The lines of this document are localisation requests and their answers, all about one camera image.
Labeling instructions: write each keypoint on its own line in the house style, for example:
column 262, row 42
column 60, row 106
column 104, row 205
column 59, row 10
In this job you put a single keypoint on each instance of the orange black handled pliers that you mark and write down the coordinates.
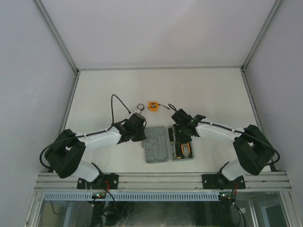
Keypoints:
column 186, row 150

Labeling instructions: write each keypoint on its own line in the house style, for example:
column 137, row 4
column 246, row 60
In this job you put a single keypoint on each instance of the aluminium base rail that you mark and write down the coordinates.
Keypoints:
column 266, row 181

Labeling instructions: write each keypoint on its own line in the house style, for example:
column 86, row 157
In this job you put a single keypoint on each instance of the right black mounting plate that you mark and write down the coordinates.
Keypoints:
column 215, row 181

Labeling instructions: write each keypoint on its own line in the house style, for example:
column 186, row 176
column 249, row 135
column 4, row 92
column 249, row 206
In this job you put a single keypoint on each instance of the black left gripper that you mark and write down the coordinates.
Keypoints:
column 142, row 138

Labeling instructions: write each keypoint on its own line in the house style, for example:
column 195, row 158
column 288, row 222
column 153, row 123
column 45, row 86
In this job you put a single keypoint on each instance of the black mounting plate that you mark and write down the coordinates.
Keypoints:
column 215, row 181
column 98, row 181

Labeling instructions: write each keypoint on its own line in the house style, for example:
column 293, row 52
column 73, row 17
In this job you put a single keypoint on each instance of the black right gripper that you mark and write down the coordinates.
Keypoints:
column 178, row 139

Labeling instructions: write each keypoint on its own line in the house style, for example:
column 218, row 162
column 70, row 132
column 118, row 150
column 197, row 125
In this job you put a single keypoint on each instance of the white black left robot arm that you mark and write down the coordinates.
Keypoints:
column 65, row 154

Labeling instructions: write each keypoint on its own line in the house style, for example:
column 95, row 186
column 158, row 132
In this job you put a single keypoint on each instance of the orange tape measure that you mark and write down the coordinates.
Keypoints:
column 154, row 106

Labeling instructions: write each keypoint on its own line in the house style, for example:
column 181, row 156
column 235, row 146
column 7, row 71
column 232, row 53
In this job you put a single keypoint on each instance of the grey plastic tool case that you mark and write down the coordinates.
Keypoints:
column 157, row 146

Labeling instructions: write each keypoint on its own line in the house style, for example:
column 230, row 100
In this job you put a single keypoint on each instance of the phillips screwdriver black yellow handle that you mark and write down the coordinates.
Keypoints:
column 171, row 135

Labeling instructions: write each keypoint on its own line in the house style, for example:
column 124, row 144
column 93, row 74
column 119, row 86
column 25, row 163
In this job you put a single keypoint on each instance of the blue slotted cable duct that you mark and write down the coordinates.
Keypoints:
column 131, row 196

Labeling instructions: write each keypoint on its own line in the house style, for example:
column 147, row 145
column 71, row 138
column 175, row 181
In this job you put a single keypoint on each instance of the flathead screwdriver black yellow handle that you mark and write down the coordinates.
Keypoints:
column 178, row 151

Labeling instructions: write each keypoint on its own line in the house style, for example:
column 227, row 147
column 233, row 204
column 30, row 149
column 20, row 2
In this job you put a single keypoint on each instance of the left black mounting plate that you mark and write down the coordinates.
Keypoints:
column 98, row 181

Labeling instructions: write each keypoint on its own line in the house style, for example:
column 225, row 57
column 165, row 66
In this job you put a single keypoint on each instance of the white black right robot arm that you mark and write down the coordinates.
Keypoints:
column 253, row 150

